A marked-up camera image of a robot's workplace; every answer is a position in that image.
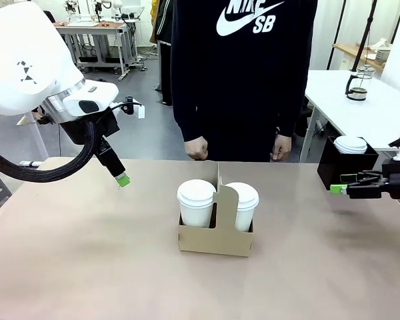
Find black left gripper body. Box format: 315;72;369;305
59;109;121;148

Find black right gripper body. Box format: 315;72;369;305
381;159;400;201

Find glass french press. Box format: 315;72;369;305
345;65;376;102

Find brown cardboard cup carrier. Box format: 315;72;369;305
177;160;255;258

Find person's left forearm black sleeve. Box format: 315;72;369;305
274;76;310;138

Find person's right forearm black sleeve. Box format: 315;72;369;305
171;76;203;143

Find white plastic cup lid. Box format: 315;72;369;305
176;179;217;210
225;181;260;212

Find person's right hand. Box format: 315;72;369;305
183;136;209;162

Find person's left hand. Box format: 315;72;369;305
270;135;293;163

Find black open box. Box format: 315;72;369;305
316;135;380;191

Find stack of white lids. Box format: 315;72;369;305
333;135;368;155

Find white side table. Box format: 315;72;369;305
299;69;400;161

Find person in dark trousers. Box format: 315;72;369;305
149;0;175;107

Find wooden shelf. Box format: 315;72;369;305
332;42;387;73

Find stack of grey bowls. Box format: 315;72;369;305
374;38;393;66

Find black tripod stand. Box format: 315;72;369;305
350;0;378;73

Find person in black hoodie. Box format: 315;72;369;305
169;0;318;163

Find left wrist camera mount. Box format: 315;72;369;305
110;95;145;120

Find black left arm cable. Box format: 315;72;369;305
0;120;98;183

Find white workbench with metal frame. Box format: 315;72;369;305
53;20;136;83

